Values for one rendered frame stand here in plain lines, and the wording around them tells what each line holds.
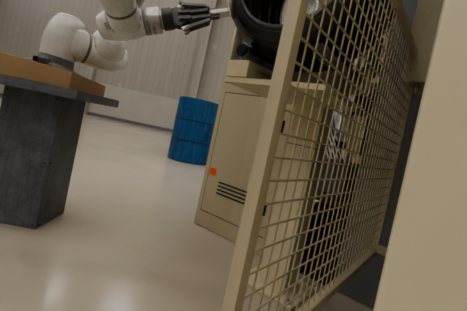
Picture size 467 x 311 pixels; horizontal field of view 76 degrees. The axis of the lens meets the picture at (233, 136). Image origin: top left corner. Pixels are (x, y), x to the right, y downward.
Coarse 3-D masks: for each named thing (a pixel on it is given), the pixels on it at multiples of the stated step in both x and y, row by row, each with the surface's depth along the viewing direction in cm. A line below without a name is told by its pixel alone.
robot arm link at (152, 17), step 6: (156, 6) 102; (144, 12) 99; (150, 12) 99; (156, 12) 99; (144, 18) 99; (150, 18) 99; (156, 18) 99; (150, 24) 100; (156, 24) 100; (162, 24) 102; (150, 30) 101; (156, 30) 102; (162, 30) 103
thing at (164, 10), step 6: (162, 12) 100; (168, 12) 101; (174, 12) 104; (162, 18) 101; (168, 18) 101; (174, 18) 103; (168, 24) 102; (174, 24) 103; (180, 24) 103; (186, 24) 105; (168, 30) 104
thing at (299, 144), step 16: (304, 112) 126; (320, 112) 122; (304, 128) 125; (320, 128) 122; (288, 144) 128; (288, 160) 128; (320, 160) 128; (288, 192) 126; (304, 192) 122; (288, 208) 125; (304, 208) 124; (288, 224) 124; (304, 224) 127; (272, 240) 128; (288, 240) 124; (272, 256) 127; (272, 272) 126
